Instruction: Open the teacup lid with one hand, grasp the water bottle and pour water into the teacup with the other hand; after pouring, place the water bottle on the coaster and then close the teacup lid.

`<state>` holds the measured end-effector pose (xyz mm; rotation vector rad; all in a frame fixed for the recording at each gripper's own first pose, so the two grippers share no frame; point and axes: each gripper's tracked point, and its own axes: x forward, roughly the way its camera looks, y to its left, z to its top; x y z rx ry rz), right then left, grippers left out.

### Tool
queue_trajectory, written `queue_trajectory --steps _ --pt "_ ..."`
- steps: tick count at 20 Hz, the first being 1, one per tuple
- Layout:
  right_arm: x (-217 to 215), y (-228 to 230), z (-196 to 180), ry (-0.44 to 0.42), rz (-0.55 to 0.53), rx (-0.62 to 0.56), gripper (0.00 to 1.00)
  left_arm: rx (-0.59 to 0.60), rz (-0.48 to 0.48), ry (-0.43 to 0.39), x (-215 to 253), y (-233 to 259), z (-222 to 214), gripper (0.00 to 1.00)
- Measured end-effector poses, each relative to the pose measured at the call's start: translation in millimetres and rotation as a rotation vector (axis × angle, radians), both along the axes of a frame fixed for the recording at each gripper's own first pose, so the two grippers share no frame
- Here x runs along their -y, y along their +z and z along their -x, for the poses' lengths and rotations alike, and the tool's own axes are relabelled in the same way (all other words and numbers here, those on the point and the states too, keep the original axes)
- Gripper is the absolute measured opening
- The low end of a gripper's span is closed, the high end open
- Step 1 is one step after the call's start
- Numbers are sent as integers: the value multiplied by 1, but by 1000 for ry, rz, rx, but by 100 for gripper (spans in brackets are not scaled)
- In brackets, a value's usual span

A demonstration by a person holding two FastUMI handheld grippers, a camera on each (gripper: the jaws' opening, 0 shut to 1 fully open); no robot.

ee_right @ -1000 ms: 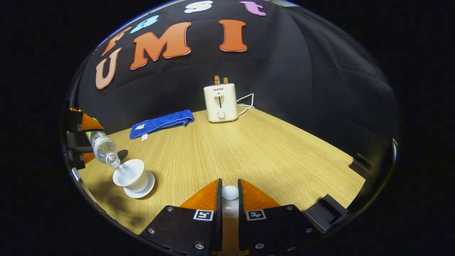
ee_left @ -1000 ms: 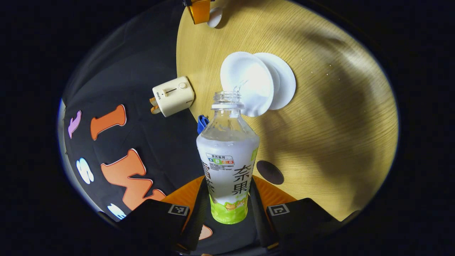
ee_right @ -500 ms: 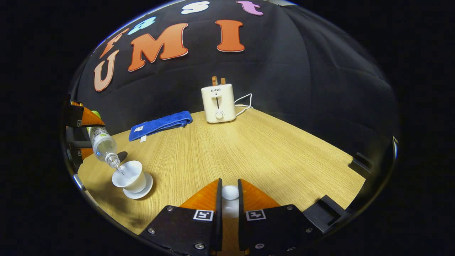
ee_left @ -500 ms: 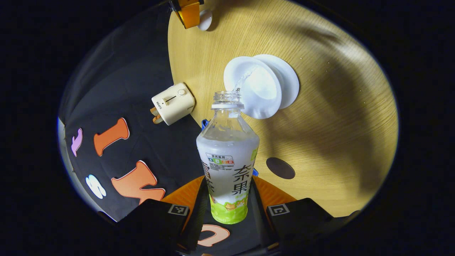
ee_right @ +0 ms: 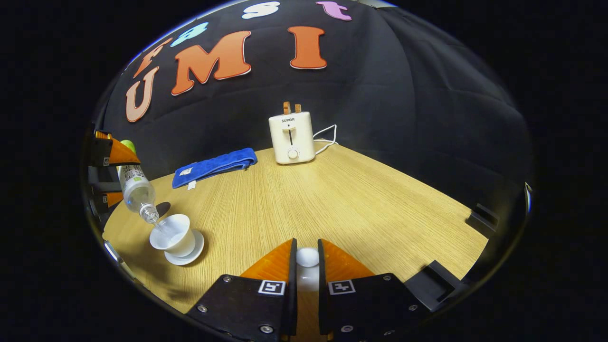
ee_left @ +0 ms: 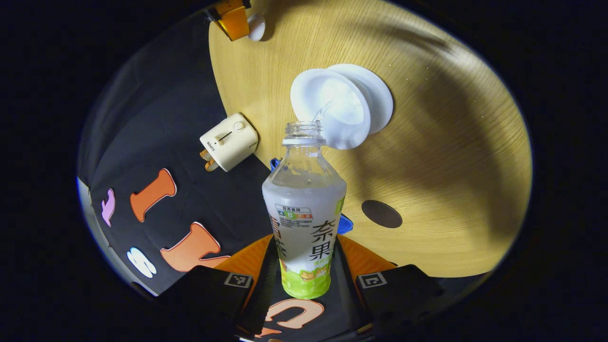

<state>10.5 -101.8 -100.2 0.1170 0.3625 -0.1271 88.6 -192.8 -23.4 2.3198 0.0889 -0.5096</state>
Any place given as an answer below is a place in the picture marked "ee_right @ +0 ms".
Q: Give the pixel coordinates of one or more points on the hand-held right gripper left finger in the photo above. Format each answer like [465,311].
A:
[290,285]

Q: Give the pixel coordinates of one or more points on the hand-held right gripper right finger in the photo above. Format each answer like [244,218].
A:
[324,285]

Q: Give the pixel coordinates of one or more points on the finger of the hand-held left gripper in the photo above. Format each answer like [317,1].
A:
[116,153]
[111,198]

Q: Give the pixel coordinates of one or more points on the clear water bottle green base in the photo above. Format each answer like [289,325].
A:
[137,190]

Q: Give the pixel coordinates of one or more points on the dark round coaster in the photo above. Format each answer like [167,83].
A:
[164,208]

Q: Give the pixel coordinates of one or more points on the white teacup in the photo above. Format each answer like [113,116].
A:
[178,237]

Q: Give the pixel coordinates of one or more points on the white saucer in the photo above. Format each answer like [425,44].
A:
[192,254]

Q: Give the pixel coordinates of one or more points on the blue towel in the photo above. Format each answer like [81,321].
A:
[213,166]

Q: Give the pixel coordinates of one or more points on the black table clamp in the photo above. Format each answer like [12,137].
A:
[483,218]
[434,285]

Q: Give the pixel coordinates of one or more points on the white toaster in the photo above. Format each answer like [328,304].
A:
[290,140]

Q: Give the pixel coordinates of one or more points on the black backdrop cloth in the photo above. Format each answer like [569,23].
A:
[380,95]

